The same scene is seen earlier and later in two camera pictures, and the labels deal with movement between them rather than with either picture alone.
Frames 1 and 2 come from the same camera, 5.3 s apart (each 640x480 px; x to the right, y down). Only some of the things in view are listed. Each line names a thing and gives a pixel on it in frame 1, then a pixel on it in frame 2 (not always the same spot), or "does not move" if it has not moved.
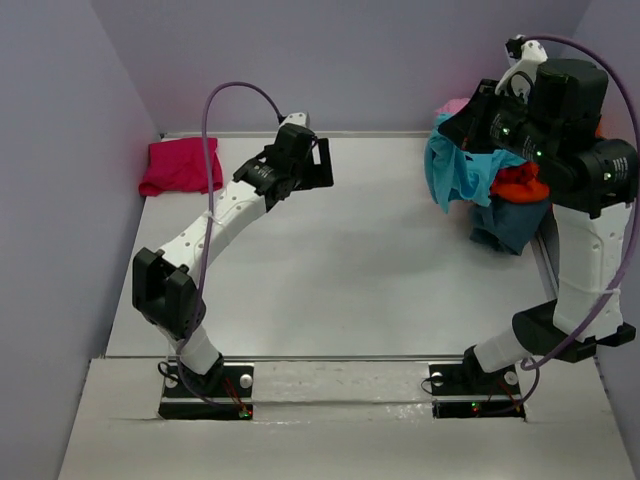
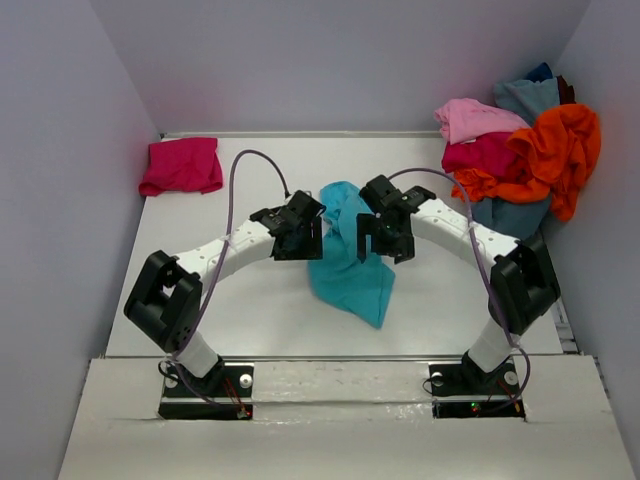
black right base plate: [468, 391] does not move
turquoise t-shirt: [453, 172] → [361, 288]
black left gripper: [320, 176] → [312, 249]
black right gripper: [467, 126] → [367, 224]
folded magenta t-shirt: [181, 166] does not move
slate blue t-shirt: [510, 226] does not move
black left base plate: [234, 400] does not move
